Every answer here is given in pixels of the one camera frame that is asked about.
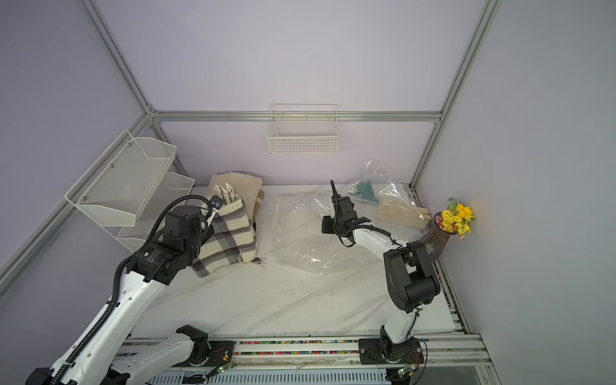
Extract clear plastic vacuum bag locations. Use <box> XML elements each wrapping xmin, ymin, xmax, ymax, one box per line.
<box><xmin>273</xmin><ymin>159</ymin><xmax>432</xmax><ymax>275</ymax></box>

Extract cream black plaid scarf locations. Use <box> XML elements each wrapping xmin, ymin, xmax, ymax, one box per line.
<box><xmin>192</xmin><ymin>184</ymin><xmax>258</xmax><ymax>278</ymax></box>

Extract plain beige knit scarf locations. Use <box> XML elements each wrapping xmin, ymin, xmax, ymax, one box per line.
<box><xmin>205</xmin><ymin>173</ymin><xmax>265</xmax><ymax>225</ymax></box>

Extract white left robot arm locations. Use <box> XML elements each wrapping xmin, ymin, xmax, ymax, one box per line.
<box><xmin>26</xmin><ymin>195</ymin><xmax>224</xmax><ymax>384</ymax></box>

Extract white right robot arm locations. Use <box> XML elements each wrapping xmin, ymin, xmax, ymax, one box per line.
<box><xmin>321</xmin><ymin>181</ymin><xmax>441</xmax><ymax>364</ymax></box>

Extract small bag with green item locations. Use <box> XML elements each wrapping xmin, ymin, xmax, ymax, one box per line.
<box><xmin>347</xmin><ymin>158</ymin><xmax>401</xmax><ymax>205</ymax></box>

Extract cream knitted gloves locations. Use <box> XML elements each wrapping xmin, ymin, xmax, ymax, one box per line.
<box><xmin>376</xmin><ymin>195</ymin><xmax>432</xmax><ymax>229</ymax></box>

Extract white two-tier mesh shelf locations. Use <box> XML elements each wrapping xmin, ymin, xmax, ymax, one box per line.
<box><xmin>65</xmin><ymin>131</ymin><xmax>194</xmax><ymax>253</ymax></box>

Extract dark glass flower vase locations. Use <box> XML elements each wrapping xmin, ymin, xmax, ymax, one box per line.
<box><xmin>420</xmin><ymin>213</ymin><xmax>457</xmax><ymax>261</ymax></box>

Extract yellow flower bouquet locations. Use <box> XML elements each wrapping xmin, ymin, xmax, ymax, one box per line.
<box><xmin>440</xmin><ymin>197</ymin><xmax>476</xmax><ymax>238</ymax></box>

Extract white wire wall basket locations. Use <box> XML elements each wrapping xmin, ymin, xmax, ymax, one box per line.
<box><xmin>267</xmin><ymin>104</ymin><xmax>339</xmax><ymax>155</ymax></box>

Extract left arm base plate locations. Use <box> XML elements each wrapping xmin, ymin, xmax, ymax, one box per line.
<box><xmin>173</xmin><ymin>338</ymin><xmax>235</xmax><ymax>367</ymax></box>

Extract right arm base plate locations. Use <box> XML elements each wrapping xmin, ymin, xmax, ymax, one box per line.
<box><xmin>358</xmin><ymin>338</ymin><xmax>424</xmax><ymax>365</ymax></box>

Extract aluminium frame rails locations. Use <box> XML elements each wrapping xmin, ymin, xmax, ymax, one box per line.
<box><xmin>0</xmin><ymin>0</ymin><xmax>504</xmax><ymax>381</ymax></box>

